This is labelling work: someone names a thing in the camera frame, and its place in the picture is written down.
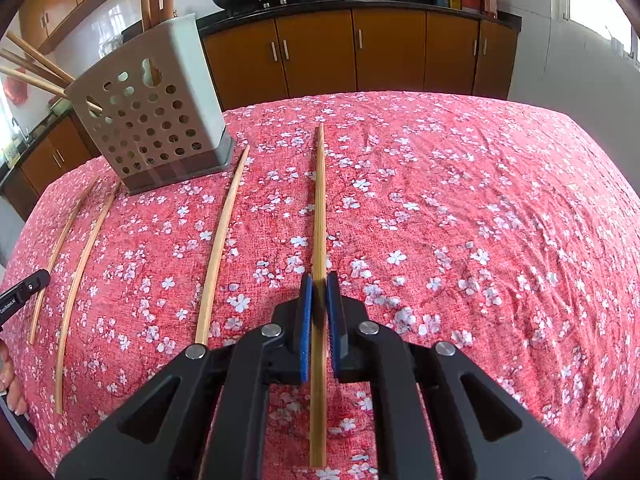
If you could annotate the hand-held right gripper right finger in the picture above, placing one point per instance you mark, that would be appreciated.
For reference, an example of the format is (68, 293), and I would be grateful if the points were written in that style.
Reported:
(334, 327)

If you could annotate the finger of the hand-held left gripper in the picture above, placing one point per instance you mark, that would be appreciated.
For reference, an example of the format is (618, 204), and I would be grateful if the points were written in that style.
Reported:
(30, 287)

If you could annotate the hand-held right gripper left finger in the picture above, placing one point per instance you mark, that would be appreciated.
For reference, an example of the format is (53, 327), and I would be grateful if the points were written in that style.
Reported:
(306, 330)

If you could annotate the perforated plastic utensil holder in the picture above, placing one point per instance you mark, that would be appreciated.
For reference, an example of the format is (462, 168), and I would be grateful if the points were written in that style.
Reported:
(190, 85)

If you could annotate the person's left hand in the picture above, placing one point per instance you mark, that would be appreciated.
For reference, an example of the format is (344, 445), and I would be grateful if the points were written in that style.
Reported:
(12, 385)

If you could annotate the red floral tablecloth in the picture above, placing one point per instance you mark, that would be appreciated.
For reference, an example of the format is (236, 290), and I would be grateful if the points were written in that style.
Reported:
(450, 210)

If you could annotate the hanging red plastic bag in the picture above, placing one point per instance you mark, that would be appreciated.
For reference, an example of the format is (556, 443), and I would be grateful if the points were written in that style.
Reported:
(16, 91)

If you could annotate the wooden base cabinets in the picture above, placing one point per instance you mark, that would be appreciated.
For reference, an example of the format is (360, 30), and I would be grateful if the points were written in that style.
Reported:
(390, 55)

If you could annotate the orange kitchen cabinets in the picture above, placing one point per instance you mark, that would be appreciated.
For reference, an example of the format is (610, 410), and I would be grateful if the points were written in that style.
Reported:
(380, 2)

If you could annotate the gas stove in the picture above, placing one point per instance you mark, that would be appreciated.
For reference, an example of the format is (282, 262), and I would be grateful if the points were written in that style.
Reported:
(280, 2)

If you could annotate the kitchen window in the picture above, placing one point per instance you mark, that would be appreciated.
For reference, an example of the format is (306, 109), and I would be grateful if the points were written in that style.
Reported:
(600, 5)

